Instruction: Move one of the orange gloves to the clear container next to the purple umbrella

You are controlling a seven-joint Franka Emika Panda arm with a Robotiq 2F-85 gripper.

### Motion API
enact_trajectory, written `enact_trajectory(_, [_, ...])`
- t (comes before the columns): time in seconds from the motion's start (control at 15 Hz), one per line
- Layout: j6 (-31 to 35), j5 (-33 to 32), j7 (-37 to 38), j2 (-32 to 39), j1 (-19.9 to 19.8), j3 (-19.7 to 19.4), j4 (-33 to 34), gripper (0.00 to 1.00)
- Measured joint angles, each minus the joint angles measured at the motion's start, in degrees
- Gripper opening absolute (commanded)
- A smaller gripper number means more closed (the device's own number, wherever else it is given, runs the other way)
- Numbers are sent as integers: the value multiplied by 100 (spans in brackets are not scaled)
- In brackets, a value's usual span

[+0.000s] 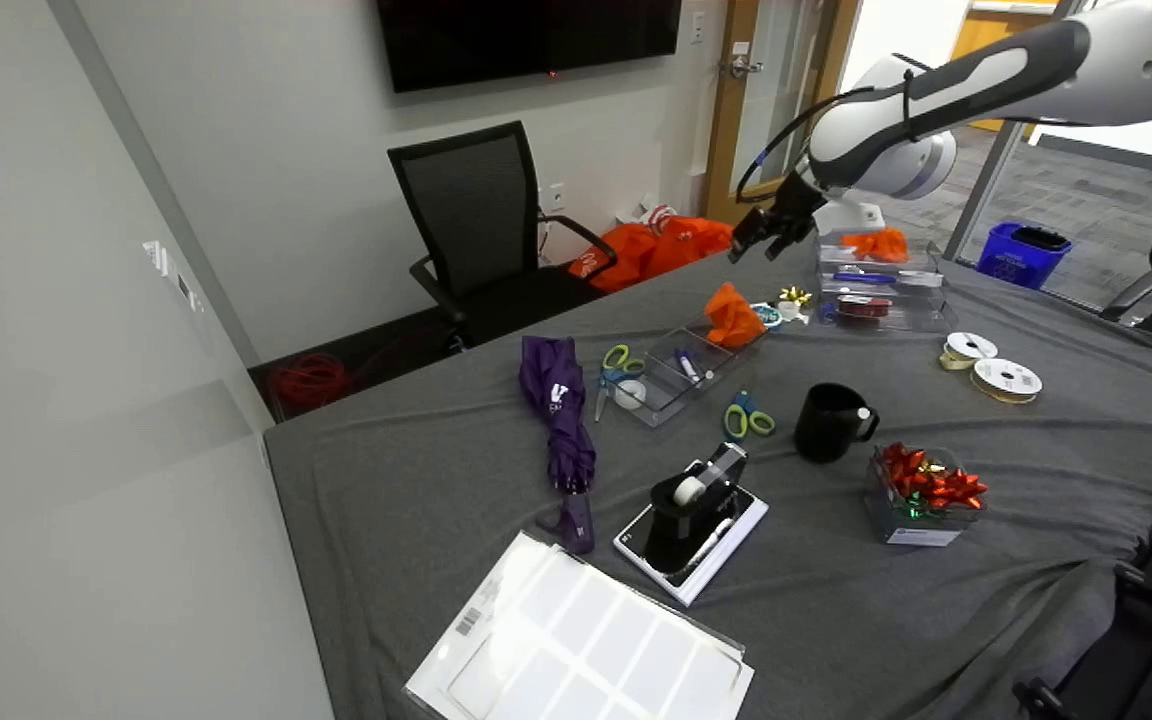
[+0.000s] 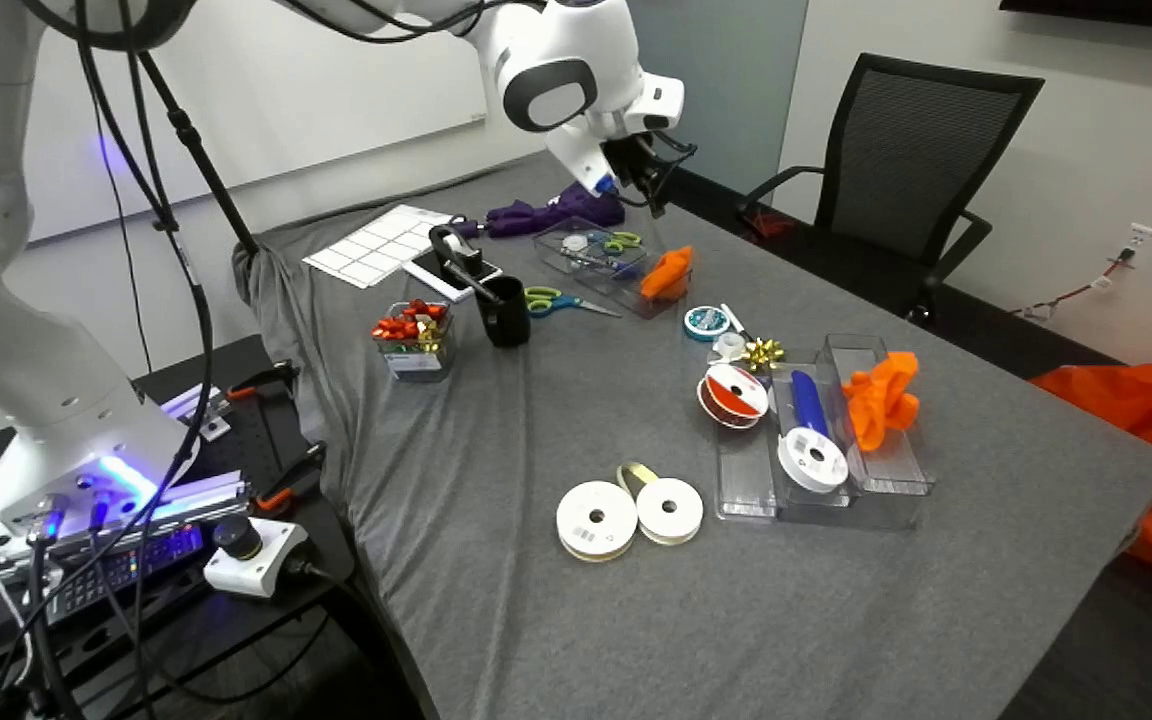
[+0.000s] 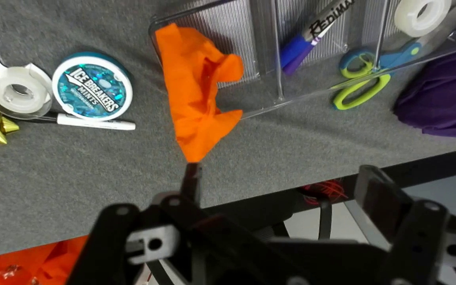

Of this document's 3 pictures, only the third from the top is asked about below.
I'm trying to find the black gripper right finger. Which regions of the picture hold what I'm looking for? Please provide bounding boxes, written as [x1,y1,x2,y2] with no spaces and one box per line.
[353,165,456,285]

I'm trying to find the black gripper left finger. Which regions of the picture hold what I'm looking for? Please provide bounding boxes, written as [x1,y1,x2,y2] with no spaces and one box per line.
[67,162,261,285]

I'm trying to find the orange glove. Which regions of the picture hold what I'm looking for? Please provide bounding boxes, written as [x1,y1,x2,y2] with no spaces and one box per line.
[154,21,247,165]

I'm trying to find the purple folded umbrella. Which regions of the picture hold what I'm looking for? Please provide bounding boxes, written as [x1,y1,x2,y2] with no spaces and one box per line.
[393,39,456,142]

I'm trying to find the clear divided tray container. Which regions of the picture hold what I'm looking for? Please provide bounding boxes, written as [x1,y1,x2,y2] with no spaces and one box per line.
[147,0,456,121]

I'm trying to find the orange plastic bag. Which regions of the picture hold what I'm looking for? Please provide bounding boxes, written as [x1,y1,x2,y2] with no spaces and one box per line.
[0,235,90,285]

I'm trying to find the white pen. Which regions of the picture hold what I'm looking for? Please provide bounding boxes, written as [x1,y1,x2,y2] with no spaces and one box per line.
[27,113,138,134]

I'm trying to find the blue labelled tape roll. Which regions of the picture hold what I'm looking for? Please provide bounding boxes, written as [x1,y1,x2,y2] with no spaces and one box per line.
[51,51,135,124]

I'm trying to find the small clear tape dispenser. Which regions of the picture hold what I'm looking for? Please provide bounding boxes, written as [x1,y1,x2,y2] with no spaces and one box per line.
[0,36,54,121]

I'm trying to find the white tape roll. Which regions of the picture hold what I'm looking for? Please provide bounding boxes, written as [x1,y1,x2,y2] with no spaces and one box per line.
[393,0,454,40]

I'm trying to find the blue marker pen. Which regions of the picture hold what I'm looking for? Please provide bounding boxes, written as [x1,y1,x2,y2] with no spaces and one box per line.
[279,0,356,77]

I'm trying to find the green blue handled scissors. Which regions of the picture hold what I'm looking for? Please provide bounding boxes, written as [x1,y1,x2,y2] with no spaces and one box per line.
[331,39,424,113]

